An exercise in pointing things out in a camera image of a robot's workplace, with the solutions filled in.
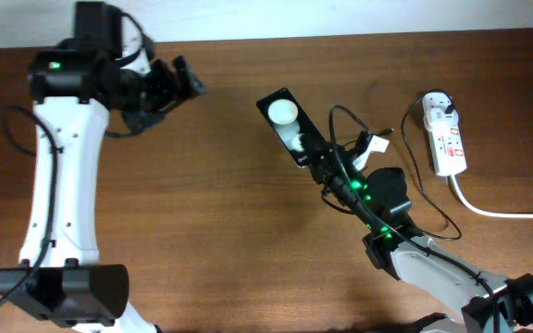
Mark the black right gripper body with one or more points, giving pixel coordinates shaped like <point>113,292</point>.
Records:
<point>328,173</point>

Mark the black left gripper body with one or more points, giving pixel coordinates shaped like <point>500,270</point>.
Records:
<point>156,92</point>

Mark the black smartphone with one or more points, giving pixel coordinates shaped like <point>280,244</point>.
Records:
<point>294,128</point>

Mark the white power strip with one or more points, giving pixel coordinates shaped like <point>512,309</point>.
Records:
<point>447,151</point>

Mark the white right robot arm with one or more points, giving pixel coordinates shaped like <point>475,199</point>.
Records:
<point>487,302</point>

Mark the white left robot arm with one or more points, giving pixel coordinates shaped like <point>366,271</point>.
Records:
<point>108,64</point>

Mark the white wall charger adapter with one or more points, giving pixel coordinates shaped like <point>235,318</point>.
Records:
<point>439,111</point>

